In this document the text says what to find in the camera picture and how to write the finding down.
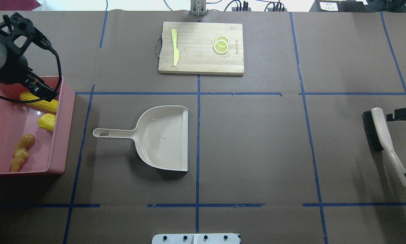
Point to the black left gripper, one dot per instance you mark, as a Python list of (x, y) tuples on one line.
[(14, 69)]

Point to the yellow toy corn cob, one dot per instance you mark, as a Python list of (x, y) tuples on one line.
[(50, 106)]

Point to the yellow toy potato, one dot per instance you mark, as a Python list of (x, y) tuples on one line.
[(47, 122)]

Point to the beige hand brush black bristles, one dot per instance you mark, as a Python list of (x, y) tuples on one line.
[(377, 133)]

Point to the tan toy ginger root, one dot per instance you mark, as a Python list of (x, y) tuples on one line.
[(21, 153)]

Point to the beige plastic dustpan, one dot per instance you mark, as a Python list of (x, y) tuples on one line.
[(160, 137)]

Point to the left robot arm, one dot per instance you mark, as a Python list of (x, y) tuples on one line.
[(54, 52)]

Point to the yellow plastic toy knife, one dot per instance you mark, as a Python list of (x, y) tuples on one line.
[(175, 50)]

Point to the wooden cutting board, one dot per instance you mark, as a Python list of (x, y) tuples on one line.
[(195, 42)]

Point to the back toy lemon slice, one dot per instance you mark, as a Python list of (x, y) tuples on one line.
[(226, 39)]

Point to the aluminium frame post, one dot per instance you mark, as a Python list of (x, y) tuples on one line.
[(198, 7)]

